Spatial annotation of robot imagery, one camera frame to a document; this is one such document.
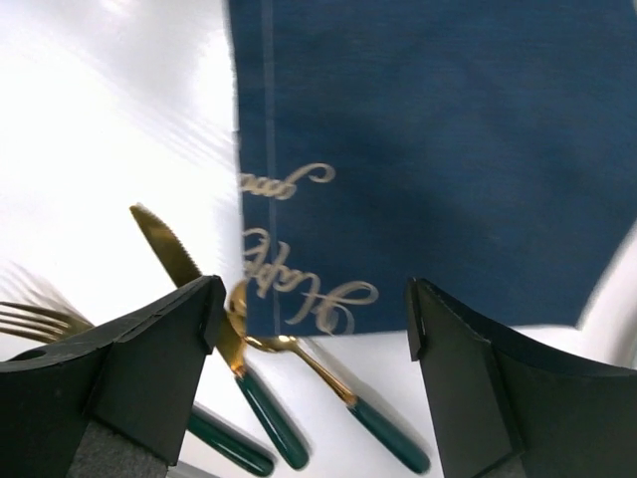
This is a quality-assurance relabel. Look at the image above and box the gold knife green handle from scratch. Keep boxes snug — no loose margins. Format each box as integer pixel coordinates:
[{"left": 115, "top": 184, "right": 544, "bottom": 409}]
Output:
[{"left": 129, "top": 204, "right": 310, "bottom": 470}]

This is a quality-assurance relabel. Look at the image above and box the gold fork green handle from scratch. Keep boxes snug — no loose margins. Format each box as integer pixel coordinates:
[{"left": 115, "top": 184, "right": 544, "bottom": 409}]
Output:
[{"left": 1, "top": 301, "right": 275, "bottom": 477}]

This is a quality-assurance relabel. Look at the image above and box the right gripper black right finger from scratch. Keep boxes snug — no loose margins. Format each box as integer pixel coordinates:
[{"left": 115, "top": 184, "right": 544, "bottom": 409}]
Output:
[{"left": 406, "top": 279, "right": 636, "bottom": 477}]

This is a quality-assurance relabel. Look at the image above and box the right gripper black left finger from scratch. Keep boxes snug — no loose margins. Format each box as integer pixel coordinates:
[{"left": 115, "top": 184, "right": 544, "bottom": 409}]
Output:
[{"left": 1, "top": 276, "right": 225, "bottom": 477}]

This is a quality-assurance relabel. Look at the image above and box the white plate with dark rim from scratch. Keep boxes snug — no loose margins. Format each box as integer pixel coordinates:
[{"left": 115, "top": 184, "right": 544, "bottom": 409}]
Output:
[{"left": 580, "top": 241, "right": 636, "bottom": 368}]

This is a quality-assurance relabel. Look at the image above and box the blue placemat with whale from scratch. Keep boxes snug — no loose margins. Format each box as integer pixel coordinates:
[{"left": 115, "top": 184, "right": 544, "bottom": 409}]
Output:
[{"left": 228, "top": 0, "right": 636, "bottom": 336}]

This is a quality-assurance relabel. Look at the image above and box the gold spoon green handle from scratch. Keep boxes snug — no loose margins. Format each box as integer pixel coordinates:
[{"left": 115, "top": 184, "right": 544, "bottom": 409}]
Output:
[{"left": 229, "top": 281, "right": 430, "bottom": 474}]

